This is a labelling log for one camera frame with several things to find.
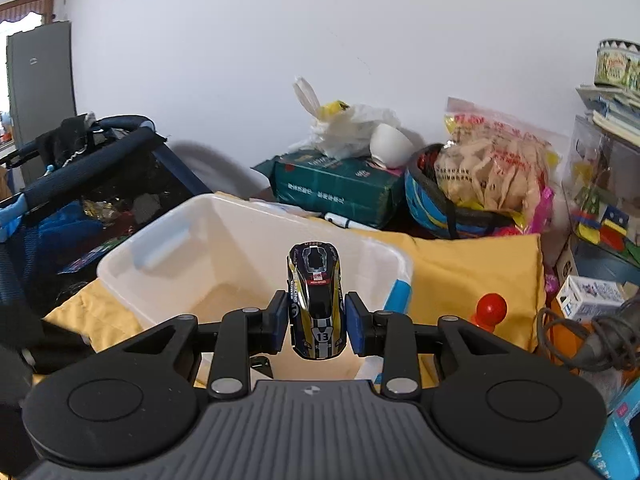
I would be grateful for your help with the pink plastic packaging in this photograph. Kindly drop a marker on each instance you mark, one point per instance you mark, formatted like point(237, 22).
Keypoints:
point(542, 210)

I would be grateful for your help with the white plastic storage bin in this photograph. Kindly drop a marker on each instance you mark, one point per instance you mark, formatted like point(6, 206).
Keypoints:
point(240, 260)

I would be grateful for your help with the clear snack bag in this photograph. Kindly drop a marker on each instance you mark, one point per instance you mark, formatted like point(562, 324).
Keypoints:
point(490, 165)

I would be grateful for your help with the orange box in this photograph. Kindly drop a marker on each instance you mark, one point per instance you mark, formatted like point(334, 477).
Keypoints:
point(562, 345)

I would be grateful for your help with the yellow cloth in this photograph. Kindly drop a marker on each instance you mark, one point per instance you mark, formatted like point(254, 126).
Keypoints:
point(475, 270)

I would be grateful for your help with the green tissue pack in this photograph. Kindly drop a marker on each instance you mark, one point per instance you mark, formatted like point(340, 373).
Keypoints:
point(330, 185)

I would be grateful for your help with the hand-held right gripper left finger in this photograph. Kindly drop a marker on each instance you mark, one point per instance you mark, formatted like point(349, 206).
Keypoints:
point(280, 321)

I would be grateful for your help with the stack of books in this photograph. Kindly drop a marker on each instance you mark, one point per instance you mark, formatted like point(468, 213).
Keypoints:
point(615, 112)

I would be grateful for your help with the black cloth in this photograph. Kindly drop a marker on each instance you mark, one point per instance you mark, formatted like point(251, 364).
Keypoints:
point(65, 137)

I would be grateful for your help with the white plastic bag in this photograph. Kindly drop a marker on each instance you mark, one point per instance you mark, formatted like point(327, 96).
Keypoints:
point(345, 125)

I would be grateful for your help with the small white box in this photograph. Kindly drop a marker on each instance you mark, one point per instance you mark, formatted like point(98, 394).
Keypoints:
point(590, 295)

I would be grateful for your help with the grey refrigerator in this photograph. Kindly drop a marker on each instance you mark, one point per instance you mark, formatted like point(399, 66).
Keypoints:
point(42, 85)

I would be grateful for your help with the round green tin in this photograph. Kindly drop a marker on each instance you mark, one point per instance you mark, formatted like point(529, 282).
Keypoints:
point(617, 65)

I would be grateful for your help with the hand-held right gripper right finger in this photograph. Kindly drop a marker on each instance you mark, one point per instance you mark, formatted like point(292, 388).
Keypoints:
point(356, 325)

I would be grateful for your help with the white marker pen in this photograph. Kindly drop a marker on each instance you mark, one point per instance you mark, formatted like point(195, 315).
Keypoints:
point(337, 220)

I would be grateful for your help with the dark blue mesh playpen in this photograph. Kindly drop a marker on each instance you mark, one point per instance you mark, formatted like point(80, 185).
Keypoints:
point(100, 170)

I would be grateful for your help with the blue box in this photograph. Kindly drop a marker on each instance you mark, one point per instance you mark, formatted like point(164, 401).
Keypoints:
point(617, 440)

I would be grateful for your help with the black and yellow toy car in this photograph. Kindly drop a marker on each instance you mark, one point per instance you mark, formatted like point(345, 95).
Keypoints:
point(317, 310)

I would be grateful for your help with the blue striped helmet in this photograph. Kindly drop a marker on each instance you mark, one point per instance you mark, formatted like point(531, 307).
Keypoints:
point(425, 202)

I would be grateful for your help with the clear box of toys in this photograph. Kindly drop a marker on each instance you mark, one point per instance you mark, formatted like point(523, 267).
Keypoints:
point(600, 195)

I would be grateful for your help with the white egg-shaped toy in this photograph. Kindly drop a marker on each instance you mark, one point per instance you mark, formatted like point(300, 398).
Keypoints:
point(391, 146)

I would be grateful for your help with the brown curtain valance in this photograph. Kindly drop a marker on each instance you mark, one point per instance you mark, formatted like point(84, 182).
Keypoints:
point(25, 7)

